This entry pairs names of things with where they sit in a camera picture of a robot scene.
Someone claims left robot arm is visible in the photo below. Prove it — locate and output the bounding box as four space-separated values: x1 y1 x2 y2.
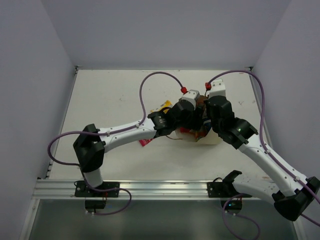
73 100 204 197

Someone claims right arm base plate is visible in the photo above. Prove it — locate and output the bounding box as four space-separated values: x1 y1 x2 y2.
206 170 252 215

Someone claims red candy packet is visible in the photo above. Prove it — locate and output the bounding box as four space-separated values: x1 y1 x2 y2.
138 138 153 147

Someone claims aluminium mounting rail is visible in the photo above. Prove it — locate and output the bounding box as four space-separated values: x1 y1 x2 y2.
32 177 273 201

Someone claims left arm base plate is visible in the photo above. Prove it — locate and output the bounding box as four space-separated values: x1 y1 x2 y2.
73 180 120 214

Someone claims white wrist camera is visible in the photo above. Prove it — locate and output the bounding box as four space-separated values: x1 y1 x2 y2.
181 89 200 108
208 79 226 98

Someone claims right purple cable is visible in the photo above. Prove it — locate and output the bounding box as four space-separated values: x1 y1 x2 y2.
205 70 320 238

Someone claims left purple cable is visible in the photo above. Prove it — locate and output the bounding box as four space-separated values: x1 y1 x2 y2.
47 71 188 216

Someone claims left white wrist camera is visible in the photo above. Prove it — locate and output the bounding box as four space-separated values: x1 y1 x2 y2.
181 89 200 108

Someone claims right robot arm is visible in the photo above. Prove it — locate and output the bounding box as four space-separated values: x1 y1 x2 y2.
204 95 320 222

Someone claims yellow snack bar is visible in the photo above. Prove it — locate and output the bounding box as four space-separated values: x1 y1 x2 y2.
149 100 173 113

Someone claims beige paper bag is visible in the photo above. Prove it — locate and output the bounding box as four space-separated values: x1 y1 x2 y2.
166 96 223 146

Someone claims blue Doritos bag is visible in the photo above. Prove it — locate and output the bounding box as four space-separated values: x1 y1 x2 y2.
203 119 211 132

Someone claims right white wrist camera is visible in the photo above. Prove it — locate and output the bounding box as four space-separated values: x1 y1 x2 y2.
208 79 226 98

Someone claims orange snack packet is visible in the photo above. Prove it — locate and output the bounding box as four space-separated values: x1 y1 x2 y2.
194 128 209 142

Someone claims purple cable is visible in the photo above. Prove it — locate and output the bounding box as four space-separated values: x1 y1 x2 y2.
205 70 320 238
47 71 188 216

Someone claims pink white snack bag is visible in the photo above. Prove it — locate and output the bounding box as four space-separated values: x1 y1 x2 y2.
179 127 197 135

